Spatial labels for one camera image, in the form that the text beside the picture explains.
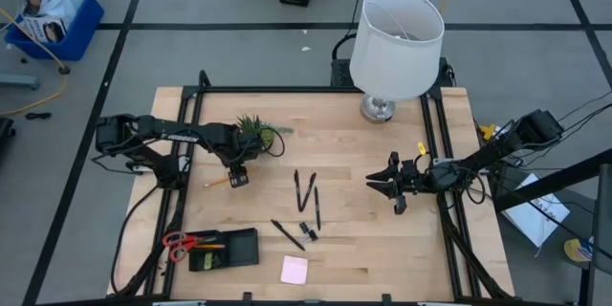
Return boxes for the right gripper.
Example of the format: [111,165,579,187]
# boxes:
[365,150,434,216]

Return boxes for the red handled scissors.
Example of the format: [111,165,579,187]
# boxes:
[161,230,219,264]

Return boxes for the black mesh desk organizer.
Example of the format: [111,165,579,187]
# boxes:
[187,227,260,273]

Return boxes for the succulent in black pot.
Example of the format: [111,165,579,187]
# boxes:
[235,113,295,152]

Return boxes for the pink sticky note pad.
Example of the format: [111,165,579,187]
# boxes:
[279,254,310,286]

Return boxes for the yellow plug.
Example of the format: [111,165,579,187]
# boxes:
[479,122,498,142]

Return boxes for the white shade silver table lamp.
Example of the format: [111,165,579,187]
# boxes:
[348,0,447,124]

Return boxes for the white printed paper sheets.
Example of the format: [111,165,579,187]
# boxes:
[501,171,572,249]

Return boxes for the blue plastic bin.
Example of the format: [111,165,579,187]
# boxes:
[4,0,105,62]

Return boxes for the grey metal bar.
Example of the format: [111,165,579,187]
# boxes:
[0,74,40,91]

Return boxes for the white packaging bags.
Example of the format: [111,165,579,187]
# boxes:
[21,0,85,44]

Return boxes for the black frame beam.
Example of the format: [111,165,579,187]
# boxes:
[492,148,612,212]

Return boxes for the black lamp cable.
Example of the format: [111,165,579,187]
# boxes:
[330,0,370,63]

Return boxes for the yellow extension cable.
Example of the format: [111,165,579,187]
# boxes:
[0,7,71,117]

